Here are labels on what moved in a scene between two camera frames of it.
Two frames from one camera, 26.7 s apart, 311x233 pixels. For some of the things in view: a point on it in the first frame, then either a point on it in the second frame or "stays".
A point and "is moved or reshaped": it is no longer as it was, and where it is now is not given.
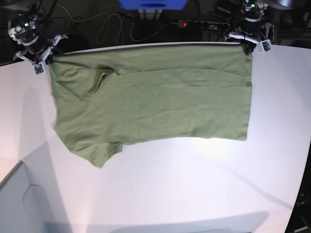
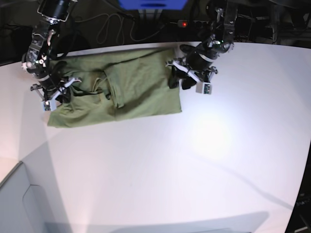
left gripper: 39,65 to 49,104
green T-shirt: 104,98 is moved or reshaped
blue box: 153,5 stays
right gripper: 249,43 to 203,77
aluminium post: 150,14 stays
